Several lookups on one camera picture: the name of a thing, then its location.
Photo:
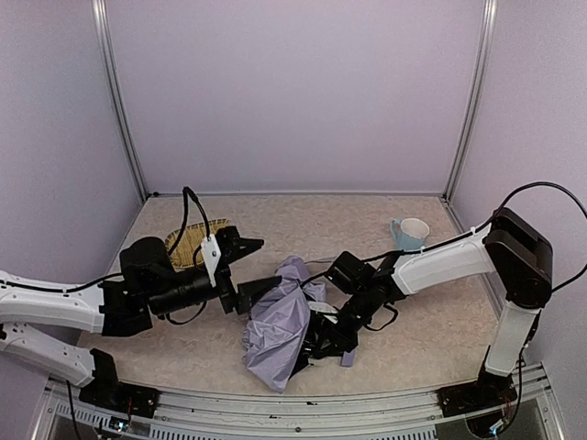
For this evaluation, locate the light blue plastic jug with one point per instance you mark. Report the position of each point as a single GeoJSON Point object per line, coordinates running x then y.
{"type": "Point", "coordinates": [409, 233]}

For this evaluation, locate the aluminium front rail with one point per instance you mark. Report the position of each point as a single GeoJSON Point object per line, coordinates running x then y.
{"type": "Point", "coordinates": [180, 414]}

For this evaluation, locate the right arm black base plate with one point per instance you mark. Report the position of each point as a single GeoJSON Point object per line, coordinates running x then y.
{"type": "Point", "coordinates": [474, 396]}

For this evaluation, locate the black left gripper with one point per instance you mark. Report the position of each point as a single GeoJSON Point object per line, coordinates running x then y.
{"type": "Point", "coordinates": [227, 279]}

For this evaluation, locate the aluminium corner post right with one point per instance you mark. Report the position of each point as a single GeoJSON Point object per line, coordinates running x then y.
{"type": "Point", "coordinates": [490, 8]}

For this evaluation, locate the lilac umbrella with black lining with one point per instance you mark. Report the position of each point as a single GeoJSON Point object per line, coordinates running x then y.
{"type": "Point", "coordinates": [278, 324]}

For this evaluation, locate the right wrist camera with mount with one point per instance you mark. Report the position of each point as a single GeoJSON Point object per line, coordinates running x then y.
{"type": "Point", "coordinates": [324, 309]}

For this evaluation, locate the aluminium corner post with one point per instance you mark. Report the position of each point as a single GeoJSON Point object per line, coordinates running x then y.
{"type": "Point", "coordinates": [490, 8]}
{"type": "Point", "coordinates": [105, 42]}

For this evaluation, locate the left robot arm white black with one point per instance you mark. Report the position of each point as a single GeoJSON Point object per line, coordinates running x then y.
{"type": "Point", "coordinates": [122, 304]}

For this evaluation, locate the woven bamboo tray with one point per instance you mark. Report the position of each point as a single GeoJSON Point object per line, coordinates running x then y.
{"type": "Point", "coordinates": [182, 257]}

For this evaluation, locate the aluminium corner post left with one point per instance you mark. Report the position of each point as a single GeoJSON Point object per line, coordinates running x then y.
{"type": "Point", "coordinates": [105, 42]}

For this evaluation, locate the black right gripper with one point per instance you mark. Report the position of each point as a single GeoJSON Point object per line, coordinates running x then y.
{"type": "Point", "coordinates": [331, 339]}

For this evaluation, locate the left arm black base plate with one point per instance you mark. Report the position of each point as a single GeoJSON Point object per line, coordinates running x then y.
{"type": "Point", "coordinates": [121, 397]}

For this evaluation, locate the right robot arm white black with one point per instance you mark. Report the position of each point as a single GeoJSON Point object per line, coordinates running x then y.
{"type": "Point", "coordinates": [507, 246]}

